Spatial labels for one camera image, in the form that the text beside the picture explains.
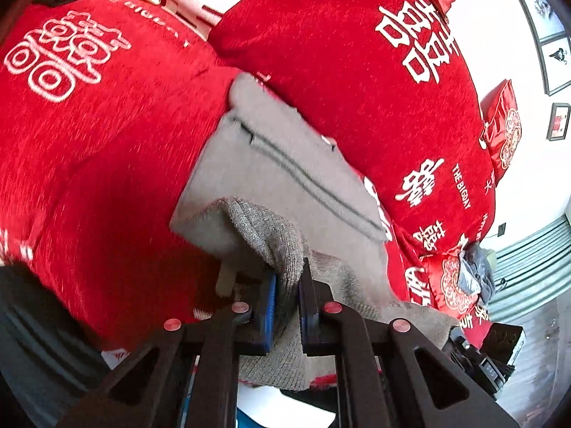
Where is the person's dark striped clothing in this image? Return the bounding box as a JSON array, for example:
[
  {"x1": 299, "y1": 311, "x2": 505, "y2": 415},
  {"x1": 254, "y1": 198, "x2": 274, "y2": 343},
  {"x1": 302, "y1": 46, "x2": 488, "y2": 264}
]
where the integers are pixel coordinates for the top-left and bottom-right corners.
[{"x1": 0, "y1": 265, "x2": 119, "y2": 428}]

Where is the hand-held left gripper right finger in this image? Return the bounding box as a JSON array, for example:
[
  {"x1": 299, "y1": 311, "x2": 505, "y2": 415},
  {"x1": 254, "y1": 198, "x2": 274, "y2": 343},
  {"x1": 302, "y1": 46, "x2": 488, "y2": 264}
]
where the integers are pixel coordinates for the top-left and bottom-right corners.
[{"x1": 298, "y1": 259, "x2": 520, "y2": 428}]

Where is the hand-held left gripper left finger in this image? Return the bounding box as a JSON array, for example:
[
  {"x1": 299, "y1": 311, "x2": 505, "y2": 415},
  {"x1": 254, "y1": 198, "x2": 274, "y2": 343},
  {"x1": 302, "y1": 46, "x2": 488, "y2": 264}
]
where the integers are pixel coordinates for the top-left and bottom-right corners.
[{"x1": 58, "y1": 272, "x2": 278, "y2": 428}]

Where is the grey crumpled cloth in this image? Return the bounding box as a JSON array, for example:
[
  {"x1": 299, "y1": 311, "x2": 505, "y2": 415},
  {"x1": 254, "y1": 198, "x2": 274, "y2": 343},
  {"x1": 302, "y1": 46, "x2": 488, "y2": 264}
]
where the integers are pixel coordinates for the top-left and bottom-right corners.
[{"x1": 459, "y1": 241, "x2": 497, "y2": 301}]

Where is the red printed blanket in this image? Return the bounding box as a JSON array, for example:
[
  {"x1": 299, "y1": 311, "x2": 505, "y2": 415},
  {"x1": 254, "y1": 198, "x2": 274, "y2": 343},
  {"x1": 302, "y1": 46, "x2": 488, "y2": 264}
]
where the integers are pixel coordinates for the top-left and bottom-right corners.
[{"x1": 0, "y1": 0, "x2": 498, "y2": 388}]

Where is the black framed wall picture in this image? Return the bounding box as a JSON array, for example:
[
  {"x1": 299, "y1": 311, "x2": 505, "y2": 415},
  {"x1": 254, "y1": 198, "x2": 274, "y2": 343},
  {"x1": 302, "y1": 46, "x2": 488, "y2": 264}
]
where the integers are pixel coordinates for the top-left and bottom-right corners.
[
  {"x1": 512, "y1": 0, "x2": 568, "y2": 42},
  {"x1": 536, "y1": 36, "x2": 571, "y2": 96}
]

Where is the grey knit sweater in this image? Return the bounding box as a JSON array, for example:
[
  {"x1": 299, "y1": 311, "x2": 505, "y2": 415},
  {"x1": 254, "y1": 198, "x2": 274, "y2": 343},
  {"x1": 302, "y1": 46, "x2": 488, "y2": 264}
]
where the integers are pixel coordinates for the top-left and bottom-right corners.
[{"x1": 170, "y1": 73, "x2": 458, "y2": 391}]

